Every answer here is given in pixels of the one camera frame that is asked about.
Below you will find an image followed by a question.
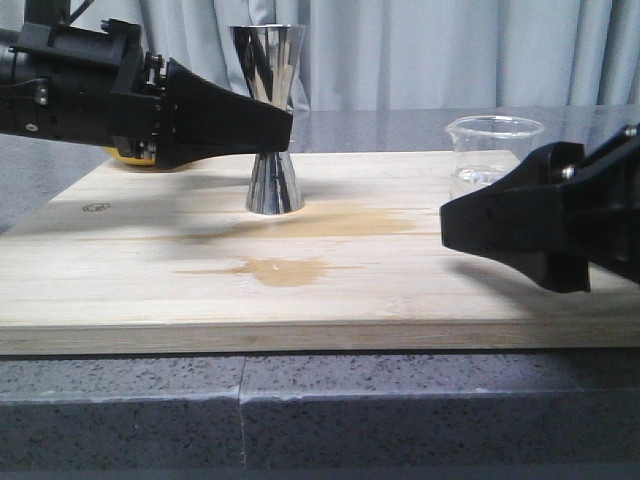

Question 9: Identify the grey curtain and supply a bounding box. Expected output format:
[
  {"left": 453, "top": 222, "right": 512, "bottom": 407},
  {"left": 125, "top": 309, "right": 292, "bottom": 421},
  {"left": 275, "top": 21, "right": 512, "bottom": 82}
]
[{"left": 0, "top": 0, "right": 640, "bottom": 114}]

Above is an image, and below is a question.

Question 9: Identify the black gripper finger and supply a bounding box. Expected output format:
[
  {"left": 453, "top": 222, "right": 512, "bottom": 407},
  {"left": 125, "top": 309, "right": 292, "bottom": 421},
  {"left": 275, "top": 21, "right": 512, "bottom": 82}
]
[
  {"left": 440, "top": 142, "right": 591, "bottom": 293},
  {"left": 158, "top": 59, "right": 293, "bottom": 170}
]

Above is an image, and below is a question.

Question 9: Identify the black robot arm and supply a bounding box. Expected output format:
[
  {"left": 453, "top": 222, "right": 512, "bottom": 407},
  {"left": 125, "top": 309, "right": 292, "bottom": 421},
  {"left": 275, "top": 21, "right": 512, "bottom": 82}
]
[{"left": 1, "top": 1, "right": 293, "bottom": 170}]

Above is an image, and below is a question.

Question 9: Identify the clear glass beaker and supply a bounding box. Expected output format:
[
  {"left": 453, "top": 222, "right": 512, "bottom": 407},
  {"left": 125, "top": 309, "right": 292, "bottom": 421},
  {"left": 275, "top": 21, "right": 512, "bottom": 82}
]
[{"left": 446, "top": 115, "right": 545, "bottom": 200}]

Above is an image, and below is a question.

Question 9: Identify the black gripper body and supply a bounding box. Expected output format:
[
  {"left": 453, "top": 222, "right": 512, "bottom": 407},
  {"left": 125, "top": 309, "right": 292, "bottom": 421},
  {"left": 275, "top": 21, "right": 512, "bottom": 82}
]
[
  {"left": 1, "top": 19, "right": 163, "bottom": 159},
  {"left": 563, "top": 124, "right": 639, "bottom": 283}
]

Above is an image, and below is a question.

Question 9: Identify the light wooden cutting board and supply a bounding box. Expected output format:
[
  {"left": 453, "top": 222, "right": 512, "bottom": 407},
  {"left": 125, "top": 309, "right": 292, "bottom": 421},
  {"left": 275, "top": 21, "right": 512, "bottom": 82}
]
[{"left": 1, "top": 152, "right": 639, "bottom": 355}]

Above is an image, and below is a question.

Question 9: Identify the yellow lemon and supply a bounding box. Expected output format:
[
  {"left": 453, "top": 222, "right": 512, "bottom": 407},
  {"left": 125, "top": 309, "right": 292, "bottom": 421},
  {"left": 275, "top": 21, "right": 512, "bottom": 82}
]
[{"left": 104, "top": 147, "right": 155, "bottom": 167}]

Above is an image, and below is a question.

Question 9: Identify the stainless steel double jigger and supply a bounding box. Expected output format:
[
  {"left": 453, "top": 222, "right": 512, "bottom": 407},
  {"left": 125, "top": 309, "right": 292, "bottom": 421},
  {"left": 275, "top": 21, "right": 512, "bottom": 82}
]
[{"left": 228, "top": 24, "right": 306, "bottom": 215}]

